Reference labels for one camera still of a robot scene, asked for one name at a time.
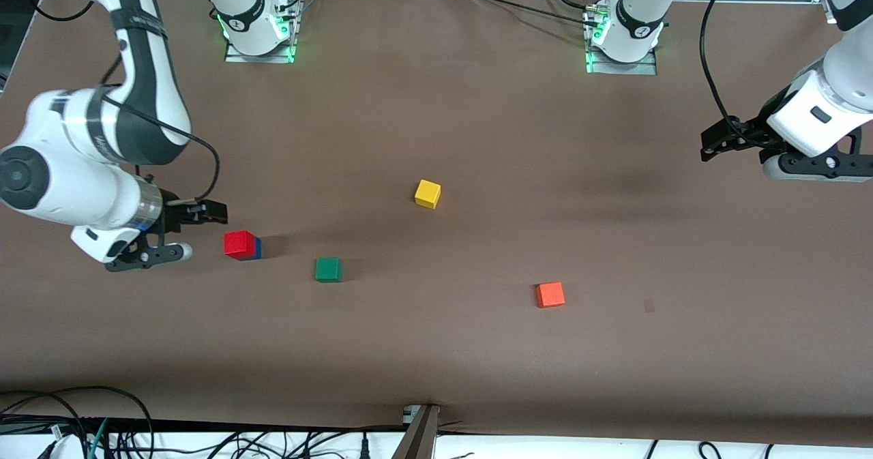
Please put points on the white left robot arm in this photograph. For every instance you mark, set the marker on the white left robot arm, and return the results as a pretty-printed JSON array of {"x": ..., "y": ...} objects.
[{"x": 818, "y": 114}]

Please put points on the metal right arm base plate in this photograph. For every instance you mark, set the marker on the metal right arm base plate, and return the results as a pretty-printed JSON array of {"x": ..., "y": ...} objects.
[{"x": 290, "y": 36}]

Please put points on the green cube block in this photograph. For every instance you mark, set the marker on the green cube block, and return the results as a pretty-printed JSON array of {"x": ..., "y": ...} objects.
[{"x": 328, "y": 269}]

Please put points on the orange cube block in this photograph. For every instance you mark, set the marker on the orange cube block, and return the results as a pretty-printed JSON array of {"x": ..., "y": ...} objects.
[{"x": 550, "y": 294}]

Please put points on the aluminium corner bracket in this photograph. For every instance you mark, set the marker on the aluminium corner bracket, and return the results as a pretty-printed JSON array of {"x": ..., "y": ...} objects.
[{"x": 829, "y": 12}]

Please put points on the metal camera mount bar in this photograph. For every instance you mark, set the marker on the metal camera mount bar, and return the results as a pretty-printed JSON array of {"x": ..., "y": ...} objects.
[{"x": 417, "y": 435}]

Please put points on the blue cube block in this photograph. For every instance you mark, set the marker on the blue cube block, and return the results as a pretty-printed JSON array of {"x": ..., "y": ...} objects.
[{"x": 258, "y": 249}]

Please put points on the red cube block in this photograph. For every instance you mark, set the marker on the red cube block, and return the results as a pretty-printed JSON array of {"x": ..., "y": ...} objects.
[{"x": 239, "y": 244}]

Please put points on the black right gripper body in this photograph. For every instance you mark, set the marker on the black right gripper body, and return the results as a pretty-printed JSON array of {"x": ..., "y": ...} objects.
[{"x": 171, "y": 217}]

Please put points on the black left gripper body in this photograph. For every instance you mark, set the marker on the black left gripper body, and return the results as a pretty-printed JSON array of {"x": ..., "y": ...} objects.
[{"x": 748, "y": 132}]

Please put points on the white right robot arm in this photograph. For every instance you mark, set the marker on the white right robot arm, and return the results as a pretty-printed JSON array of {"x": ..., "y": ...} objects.
[{"x": 75, "y": 186}]

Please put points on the yellow cube block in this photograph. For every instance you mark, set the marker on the yellow cube block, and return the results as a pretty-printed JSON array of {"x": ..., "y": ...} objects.
[{"x": 427, "y": 194}]

